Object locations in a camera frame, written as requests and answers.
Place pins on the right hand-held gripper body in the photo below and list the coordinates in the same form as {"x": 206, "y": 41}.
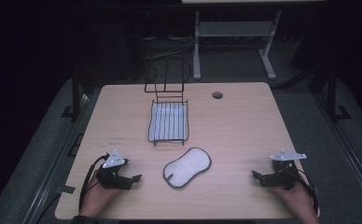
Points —
{"x": 284, "y": 174}

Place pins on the grey tape strip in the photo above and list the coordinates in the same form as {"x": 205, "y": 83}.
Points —
{"x": 66, "y": 189}

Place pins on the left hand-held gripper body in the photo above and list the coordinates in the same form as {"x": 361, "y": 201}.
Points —
{"x": 111, "y": 169}

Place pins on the black metal post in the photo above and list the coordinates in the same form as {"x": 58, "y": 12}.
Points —
{"x": 332, "y": 93}
{"x": 75, "y": 93}

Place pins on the white metal table frame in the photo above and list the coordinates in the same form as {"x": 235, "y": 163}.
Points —
{"x": 232, "y": 29}

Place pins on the white dark-edged sponge pad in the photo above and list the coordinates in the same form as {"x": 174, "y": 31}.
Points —
{"x": 187, "y": 168}

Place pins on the white tray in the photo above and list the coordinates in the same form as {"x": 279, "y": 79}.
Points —
{"x": 168, "y": 122}

